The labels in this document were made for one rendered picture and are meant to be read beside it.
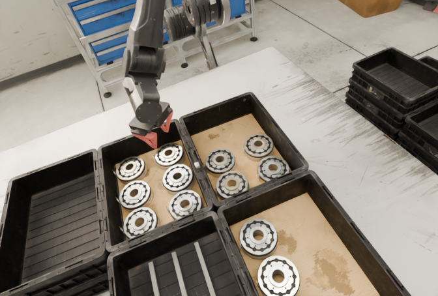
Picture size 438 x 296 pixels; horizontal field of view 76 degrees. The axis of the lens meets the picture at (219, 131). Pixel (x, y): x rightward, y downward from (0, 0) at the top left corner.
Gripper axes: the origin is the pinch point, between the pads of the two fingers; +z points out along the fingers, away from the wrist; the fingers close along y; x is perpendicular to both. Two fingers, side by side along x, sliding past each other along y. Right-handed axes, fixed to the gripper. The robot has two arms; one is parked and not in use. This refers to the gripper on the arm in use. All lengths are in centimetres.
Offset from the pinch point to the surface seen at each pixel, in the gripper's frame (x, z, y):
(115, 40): 148, 55, 129
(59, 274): 11.6, 14.7, -37.7
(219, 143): -6.0, 23.4, 20.5
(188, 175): -2.6, 20.9, 2.9
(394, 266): -67, 37, 2
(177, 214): -5.9, 21.1, -10.7
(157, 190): 6.5, 23.8, -4.4
